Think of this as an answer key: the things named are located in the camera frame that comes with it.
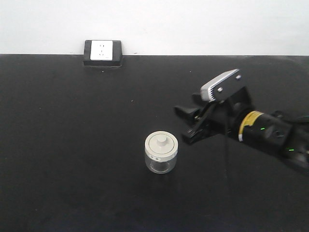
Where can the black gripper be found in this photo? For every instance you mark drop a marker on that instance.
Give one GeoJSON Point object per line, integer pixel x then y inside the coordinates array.
{"type": "Point", "coordinates": [212, 118]}

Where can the glass jar with beige lid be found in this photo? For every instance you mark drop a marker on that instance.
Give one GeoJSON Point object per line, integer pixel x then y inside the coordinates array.
{"type": "Point", "coordinates": [161, 149]}

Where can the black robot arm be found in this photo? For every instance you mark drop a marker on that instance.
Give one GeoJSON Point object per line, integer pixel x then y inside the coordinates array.
{"type": "Point", "coordinates": [280, 134]}

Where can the black box white power socket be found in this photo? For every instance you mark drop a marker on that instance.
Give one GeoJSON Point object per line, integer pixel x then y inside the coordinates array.
{"type": "Point", "coordinates": [99, 53]}

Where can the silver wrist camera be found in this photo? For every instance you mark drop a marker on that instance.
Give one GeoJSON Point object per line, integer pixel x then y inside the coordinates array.
{"type": "Point", "coordinates": [222, 86]}

